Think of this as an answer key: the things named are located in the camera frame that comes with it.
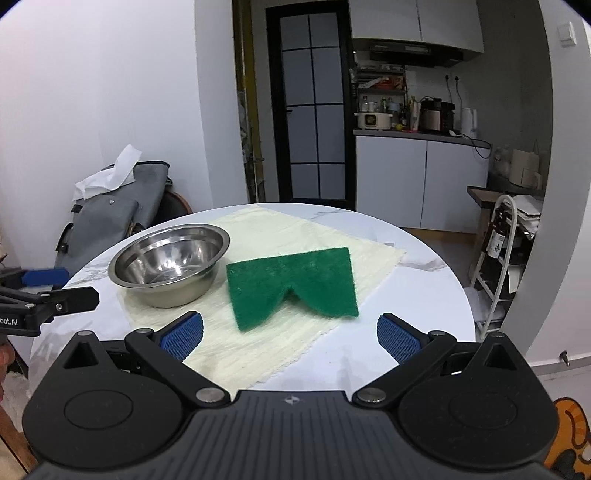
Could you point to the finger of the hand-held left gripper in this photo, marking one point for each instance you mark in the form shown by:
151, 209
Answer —
44, 277
76, 299

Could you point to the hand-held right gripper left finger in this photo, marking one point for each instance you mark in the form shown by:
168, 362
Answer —
182, 336

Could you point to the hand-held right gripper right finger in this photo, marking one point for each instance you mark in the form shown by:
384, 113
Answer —
398, 339

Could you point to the stainless steel bowl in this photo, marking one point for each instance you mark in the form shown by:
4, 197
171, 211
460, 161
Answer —
171, 272

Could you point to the green scouring pad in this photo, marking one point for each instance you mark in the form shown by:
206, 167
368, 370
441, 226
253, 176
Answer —
295, 286

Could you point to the white fluffy rug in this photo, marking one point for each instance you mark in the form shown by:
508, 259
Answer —
11, 392

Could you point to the grey fabric bag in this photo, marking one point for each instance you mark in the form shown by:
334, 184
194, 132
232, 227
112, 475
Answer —
113, 217

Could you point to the brown round chair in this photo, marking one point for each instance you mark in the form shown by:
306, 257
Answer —
178, 207

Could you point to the cream table cloth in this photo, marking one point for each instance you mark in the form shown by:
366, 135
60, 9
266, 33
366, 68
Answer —
258, 230

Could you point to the dark glass bottle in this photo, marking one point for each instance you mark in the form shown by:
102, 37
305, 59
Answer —
497, 235

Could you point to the white lower kitchen cabinet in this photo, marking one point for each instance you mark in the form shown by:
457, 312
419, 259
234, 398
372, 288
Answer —
415, 184

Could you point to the dark wooden side shelf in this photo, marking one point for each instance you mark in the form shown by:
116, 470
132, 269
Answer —
480, 194

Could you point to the orange cat print mat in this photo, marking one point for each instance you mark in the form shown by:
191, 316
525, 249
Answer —
570, 438

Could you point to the beige cardboard box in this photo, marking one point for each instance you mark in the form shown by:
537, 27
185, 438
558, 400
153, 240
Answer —
524, 166

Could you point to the white rice cooker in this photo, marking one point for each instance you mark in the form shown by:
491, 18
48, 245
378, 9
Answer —
371, 121

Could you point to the black framed glass door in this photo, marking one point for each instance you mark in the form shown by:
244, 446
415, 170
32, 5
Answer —
307, 138

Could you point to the black kitchen appliance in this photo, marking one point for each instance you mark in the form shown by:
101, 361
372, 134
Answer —
436, 115

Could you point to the white electric kettle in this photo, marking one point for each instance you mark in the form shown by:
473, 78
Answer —
468, 121

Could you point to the yellow vertical pipe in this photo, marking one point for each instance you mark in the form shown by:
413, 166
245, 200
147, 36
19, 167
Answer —
249, 92

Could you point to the metal kitchen shelf rack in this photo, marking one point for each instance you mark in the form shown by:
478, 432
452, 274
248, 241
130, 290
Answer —
378, 85

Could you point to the black range hood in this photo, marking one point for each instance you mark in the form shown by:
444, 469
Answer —
406, 51

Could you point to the white upper cabinet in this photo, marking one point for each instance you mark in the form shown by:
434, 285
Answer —
415, 21

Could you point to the white wall socket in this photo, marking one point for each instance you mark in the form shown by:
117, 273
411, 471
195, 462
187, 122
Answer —
452, 77

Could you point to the white wall switch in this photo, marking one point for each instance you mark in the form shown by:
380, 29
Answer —
567, 35

